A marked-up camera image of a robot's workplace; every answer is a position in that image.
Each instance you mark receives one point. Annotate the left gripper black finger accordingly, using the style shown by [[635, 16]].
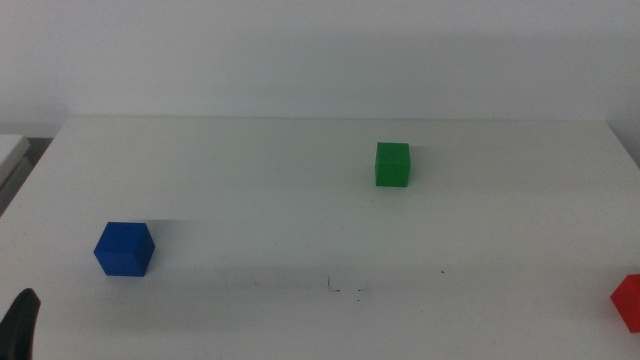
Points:
[[19, 325]]

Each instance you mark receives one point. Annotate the blue cube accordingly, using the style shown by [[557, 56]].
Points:
[[122, 250]]

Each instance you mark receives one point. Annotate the green cube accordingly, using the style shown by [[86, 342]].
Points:
[[393, 165]]

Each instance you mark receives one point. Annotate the red cube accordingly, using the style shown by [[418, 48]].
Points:
[[629, 302]]

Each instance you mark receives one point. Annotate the white shelf unit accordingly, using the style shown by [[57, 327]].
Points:
[[10, 150]]

